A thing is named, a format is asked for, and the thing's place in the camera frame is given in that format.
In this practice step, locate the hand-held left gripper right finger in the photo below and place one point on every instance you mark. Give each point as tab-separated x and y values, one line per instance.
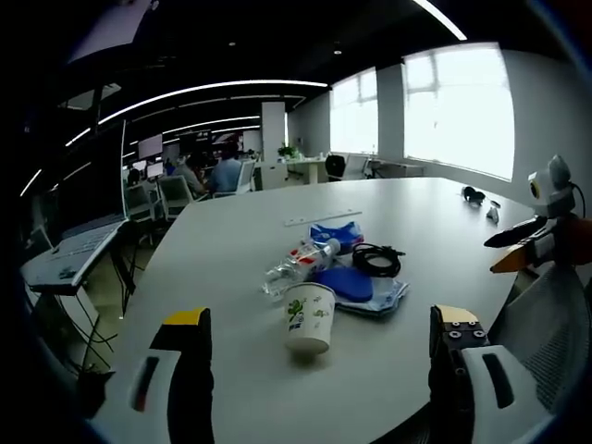
476	384

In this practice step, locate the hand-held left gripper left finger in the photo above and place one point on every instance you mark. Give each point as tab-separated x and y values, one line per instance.
189	370

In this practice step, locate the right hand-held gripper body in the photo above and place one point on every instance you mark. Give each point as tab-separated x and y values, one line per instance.
552	189

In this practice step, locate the clear printed plastic bag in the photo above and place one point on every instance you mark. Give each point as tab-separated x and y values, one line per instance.
389	293

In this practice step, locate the printed white paper cup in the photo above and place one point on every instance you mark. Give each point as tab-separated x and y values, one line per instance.
307	324

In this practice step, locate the clear plastic bottle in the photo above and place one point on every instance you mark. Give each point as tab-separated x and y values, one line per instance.
300	264

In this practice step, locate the blue oval pouch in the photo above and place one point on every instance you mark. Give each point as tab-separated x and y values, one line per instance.
349	284

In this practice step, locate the blue tissue packet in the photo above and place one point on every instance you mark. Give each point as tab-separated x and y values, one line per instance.
341	233

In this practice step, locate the small black item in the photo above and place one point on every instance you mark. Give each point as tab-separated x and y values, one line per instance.
474	195

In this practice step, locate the grey mesh chair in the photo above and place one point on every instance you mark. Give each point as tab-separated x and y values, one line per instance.
555	324

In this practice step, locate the white table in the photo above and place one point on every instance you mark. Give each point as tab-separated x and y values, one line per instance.
222	259

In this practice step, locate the wide bright window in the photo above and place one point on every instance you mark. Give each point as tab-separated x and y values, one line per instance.
458	106

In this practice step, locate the open laptop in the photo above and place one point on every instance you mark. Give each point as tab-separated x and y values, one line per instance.
78	245

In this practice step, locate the white office chair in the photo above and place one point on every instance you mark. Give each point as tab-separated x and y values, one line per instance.
246	176
139	201
176	194

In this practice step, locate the black office chair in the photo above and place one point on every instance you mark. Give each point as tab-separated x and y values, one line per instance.
335	167

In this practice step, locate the white flat strip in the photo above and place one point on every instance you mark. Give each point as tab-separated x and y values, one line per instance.
324	218

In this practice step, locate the narrow bright window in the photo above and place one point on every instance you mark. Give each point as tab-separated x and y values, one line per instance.
353	113

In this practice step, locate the short ceiling light strip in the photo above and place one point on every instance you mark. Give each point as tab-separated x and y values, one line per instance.
439	17

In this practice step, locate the white cabinet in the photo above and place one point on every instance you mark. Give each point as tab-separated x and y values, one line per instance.
270	175

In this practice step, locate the white office desk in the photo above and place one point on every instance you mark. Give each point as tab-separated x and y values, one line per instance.
307	165

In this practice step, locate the computer monitor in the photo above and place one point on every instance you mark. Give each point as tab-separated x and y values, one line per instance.
150	145

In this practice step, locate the green potted plant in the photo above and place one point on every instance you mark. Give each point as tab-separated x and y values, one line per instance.
287	151

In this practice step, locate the white pillar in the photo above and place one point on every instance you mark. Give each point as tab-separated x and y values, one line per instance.
273	131

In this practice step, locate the long ceiling light strip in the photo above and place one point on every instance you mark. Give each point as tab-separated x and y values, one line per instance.
208	89

